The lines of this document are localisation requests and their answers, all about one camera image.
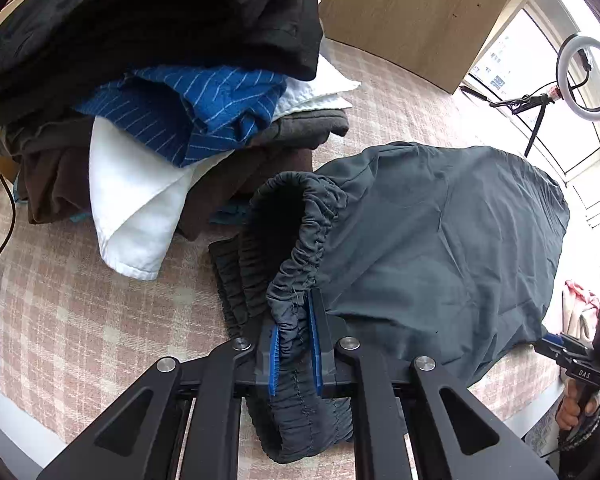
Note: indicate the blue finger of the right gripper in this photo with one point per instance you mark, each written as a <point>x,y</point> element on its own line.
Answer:
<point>551,346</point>

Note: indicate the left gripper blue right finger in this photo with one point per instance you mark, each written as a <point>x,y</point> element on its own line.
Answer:
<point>412,419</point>

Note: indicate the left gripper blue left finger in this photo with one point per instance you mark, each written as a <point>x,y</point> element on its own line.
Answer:
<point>179,420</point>

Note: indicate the dark grey trousers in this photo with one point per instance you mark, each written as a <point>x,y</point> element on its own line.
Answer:
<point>422,251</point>

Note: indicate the person's right hand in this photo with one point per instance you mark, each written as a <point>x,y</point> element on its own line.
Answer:
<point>568,413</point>

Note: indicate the pink garment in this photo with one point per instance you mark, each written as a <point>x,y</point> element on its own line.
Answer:
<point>580,309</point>

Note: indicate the pink plaid table cloth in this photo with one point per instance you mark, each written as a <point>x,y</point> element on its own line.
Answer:
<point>74,334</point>

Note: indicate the white folded garment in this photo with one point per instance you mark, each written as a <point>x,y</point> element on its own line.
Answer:
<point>137,196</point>

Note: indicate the grey folded garment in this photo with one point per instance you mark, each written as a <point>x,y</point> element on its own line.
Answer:
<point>299,130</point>

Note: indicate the blue striped shirt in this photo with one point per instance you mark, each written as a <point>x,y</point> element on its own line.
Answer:
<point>186,114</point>

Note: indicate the large wooden board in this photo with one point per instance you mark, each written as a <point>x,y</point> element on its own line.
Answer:
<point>435,39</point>

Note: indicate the black folded garment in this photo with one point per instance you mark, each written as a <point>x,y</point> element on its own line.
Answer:
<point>73,42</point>

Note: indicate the black inline cable switch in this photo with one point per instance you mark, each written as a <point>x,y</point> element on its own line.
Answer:
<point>472,92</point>

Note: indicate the white ring light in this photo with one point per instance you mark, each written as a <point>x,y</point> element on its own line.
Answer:
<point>578,75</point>

